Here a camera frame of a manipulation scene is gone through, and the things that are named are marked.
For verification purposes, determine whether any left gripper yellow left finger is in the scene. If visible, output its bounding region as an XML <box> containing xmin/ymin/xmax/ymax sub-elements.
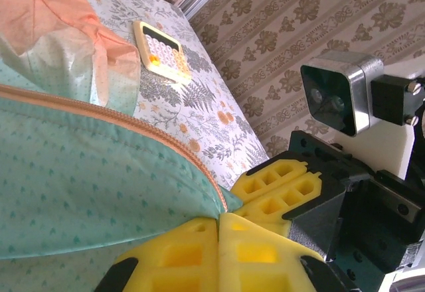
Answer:
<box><xmin>94</xmin><ymin>217</ymin><xmax>220</xmax><ymax>292</ymax></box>

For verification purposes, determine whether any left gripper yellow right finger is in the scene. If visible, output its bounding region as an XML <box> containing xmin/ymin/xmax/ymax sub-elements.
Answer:
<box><xmin>218</xmin><ymin>212</ymin><xmax>361</xmax><ymax>292</ymax></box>

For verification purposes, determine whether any orange and teal jacket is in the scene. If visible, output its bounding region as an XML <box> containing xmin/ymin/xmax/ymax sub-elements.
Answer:
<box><xmin>0</xmin><ymin>0</ymin><xmax>243</xmax><ymax>292</ymax></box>

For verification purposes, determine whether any floral table cover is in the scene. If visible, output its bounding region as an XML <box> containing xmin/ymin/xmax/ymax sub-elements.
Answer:
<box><xmin>71</xmin><ymin>0</ymin><xmax>270</xmax><ymax>192</ymax></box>

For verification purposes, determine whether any cream yellow calculator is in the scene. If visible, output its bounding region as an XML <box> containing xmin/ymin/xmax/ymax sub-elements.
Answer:
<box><xmin>132</xmin><ymin>21</ymin><xmax>193</xmax><ymax>84</ymax></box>

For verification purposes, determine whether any right camera mount white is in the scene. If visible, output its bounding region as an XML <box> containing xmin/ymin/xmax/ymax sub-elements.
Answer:
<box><xmin>328</xmin><ymin>119</ymin><xmax>416</xmax><ymax>180</ymax></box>

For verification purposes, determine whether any right wrist camera box silver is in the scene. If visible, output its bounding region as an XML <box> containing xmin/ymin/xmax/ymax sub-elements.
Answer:
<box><xmin>300</xmin><ymin>51</ymin><xmax>386</xmax><ymax>137</ymax></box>

